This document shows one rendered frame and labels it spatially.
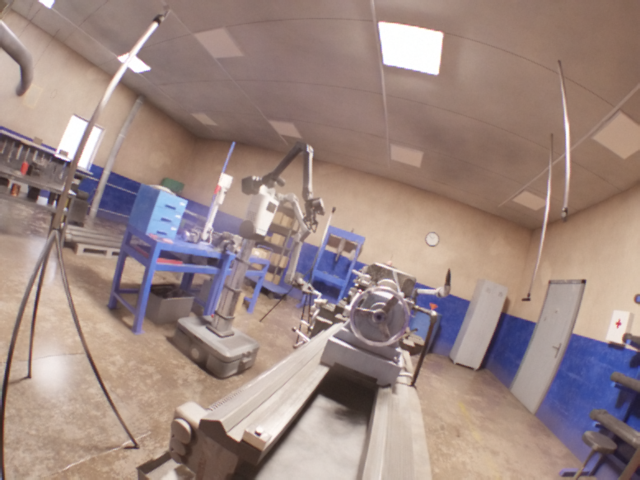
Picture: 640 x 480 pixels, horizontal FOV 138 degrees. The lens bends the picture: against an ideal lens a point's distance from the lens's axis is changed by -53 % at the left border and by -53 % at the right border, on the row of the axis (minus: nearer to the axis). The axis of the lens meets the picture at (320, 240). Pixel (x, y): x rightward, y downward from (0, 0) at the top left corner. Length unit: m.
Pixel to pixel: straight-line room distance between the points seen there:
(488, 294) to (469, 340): 1.01
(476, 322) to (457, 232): 2.02
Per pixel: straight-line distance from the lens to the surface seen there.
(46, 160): 4.18
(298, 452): 0.77
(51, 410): 1.71
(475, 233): 6.35
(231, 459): 0.63
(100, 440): 1.59
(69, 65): 7.33
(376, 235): 6.03
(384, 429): 0.78
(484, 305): 5.81
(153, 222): 2.43
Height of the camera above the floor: 1.24
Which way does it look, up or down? 2 degrees up
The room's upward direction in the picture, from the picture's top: 20 degrees clockwise
